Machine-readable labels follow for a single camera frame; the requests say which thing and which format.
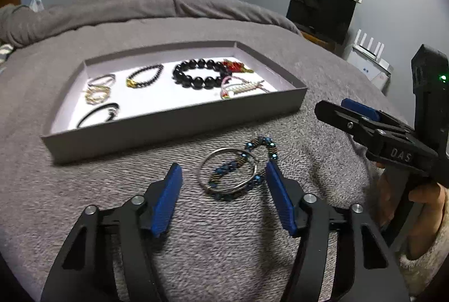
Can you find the gold wreath hair clip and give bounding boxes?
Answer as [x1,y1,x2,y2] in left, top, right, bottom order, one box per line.
[86,85,112,104]

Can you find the grey white striped pillow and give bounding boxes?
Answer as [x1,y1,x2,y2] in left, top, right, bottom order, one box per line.
[0,44,15,64]

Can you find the red beaded charm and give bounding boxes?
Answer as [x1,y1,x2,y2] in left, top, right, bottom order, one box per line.
[222,58,255,74]

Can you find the white router with antennas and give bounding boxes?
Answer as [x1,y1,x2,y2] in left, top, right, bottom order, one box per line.
[352,30,391,67]

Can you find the white box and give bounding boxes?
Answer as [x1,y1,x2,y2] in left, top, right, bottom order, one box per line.
[345,46,394,91]

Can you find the pink cord bracelet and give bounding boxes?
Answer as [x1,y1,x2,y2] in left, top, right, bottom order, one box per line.
[220,75,254,101]

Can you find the large black beaded bracelet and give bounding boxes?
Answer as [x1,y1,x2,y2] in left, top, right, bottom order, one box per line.
[173,58,230,89]

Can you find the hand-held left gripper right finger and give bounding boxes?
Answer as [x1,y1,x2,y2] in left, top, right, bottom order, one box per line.
[265,160,411,302]

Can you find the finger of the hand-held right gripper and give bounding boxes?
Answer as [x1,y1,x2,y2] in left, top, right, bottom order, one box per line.
[340,97,415,135]
[315,100,391,157]

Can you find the black cord bracelet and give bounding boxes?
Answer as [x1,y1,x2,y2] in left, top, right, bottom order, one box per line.
[76,103,120,129]

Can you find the grey cardboard tray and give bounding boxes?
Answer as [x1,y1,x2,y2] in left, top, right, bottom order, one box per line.
[40,40,308,165]

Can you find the blue beaded bracelet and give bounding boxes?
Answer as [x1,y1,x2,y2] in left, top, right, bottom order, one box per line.
[205,136,279,201]

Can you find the small black beaded bracelet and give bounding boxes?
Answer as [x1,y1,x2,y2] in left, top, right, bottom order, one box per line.
[126,63,164,89]

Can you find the silver bangle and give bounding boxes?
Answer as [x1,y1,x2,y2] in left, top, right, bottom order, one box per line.
[197,147,262,193]

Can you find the person's right hand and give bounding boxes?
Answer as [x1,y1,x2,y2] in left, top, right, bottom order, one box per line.
[374,162,446,260]

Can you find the grey folded duvet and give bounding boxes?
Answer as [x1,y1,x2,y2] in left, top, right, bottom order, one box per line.
[0,0,303,48]

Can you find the wooden television stand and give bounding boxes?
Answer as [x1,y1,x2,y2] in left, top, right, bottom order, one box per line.
[301,31,335,51]

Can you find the grey bed cover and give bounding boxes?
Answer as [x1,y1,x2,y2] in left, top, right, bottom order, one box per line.
[0,19,421,302]

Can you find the silver pearl hair clip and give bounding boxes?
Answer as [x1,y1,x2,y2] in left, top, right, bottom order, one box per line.
[228,80,271,95]

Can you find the person's right forearm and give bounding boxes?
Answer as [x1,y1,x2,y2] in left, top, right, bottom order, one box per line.
[396,211,449,296]

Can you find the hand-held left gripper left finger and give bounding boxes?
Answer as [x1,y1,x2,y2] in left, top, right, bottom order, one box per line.
[40,163,184,302]

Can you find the black flat screen television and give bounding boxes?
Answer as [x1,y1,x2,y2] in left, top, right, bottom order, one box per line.
[286,0,357,45]

